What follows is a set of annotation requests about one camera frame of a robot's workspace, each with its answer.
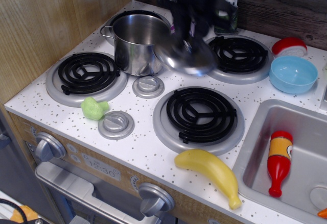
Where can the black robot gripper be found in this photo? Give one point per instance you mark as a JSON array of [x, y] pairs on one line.
[[202, 12]]

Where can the yellow toy banana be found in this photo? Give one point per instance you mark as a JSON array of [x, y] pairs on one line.
[[215, 170]]

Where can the grey stove knob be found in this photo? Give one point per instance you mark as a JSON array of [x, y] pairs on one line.
[[116, 125], [148, 87]]

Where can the left oven dial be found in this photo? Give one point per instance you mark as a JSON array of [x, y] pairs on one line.
[[48, 147]]

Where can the right oven dial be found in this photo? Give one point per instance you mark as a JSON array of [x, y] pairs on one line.
[[154, 199]]

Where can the light blue bowl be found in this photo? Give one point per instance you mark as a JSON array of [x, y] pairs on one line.
[[292, 75]]

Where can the red toy ketchup bottle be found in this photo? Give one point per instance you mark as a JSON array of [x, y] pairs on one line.
[[279, 160]]

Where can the grey stove top knob middle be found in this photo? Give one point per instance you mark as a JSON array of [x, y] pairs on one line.
[[148, 87]]

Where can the back right black burner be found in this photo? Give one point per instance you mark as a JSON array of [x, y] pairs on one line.
[[241, 60]]

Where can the oven dial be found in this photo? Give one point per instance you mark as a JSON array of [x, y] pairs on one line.
[[48, 147], [154, 199]]

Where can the green toy broccoli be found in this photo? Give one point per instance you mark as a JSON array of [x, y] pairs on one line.
[[92, 109]]

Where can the orange toy carrot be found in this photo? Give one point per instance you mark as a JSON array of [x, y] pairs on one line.
[[322, 213]]

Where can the steel pot lid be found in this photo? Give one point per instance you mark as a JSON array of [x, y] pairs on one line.
[[191, 56]]

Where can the front left black burner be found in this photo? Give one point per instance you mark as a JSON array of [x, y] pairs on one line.
[[89, 74]]

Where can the orange object on floor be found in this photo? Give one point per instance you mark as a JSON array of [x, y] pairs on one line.
[[29, 213]]

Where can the grey oven door handle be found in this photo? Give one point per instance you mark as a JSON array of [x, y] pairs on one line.
[[80, 191]]

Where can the stainless steel pot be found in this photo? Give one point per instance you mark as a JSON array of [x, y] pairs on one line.
[[134, 38]]

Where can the front right black burner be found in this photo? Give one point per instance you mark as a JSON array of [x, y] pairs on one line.
[[198, 118]]

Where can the silver sink basin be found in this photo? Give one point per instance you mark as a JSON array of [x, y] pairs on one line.
[[304, 189]]

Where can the green can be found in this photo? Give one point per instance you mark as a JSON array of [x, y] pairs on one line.
[[226, 24]]

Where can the grey stove top knob front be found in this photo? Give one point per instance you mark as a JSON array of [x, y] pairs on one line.
[[116, 125]]

